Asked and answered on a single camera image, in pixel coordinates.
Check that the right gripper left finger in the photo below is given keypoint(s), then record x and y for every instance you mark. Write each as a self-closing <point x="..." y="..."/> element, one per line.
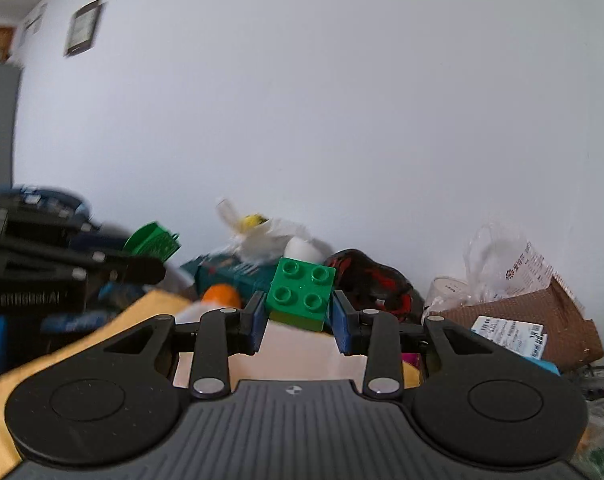
<point x="218" y="335"/>

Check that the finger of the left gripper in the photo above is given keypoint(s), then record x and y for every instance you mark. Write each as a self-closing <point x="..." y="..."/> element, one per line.
<point x="119" y="267"/>

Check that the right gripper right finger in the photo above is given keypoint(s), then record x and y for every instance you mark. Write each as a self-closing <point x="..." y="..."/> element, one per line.
<point x="374" y="334"/>

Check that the green piece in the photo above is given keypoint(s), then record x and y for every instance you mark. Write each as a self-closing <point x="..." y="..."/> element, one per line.
<point x="152" y="240"/>

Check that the green square brick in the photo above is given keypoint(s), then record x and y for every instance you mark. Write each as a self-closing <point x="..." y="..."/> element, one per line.
<point x="300" y="293"/>

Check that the orange fruit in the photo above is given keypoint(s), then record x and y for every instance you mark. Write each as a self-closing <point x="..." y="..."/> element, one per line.
<point x="223" y="295"/>

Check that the red black helmet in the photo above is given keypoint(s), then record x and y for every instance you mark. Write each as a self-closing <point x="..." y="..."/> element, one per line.
<point x="368" y="284"/>

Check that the green book box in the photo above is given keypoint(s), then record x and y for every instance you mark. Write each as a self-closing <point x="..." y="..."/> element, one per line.
<point x="214" y="269"/>

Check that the white plastic bin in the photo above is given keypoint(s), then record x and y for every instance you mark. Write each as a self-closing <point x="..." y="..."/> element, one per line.
<point x="286" y="353"/>

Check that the white plastic bag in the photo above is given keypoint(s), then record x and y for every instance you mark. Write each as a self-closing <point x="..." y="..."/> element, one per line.
<point x="255" y="239"/>

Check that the white round ball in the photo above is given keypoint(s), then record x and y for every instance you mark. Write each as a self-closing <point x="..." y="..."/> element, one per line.
<point x="312" y="251"/>

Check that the yellow cloth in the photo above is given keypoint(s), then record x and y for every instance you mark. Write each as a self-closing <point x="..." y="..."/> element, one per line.
<point x="153" y="303"/>

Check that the wall picture frame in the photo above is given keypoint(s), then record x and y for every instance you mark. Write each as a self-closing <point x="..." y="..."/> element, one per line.
<point x="83" y="27"/>

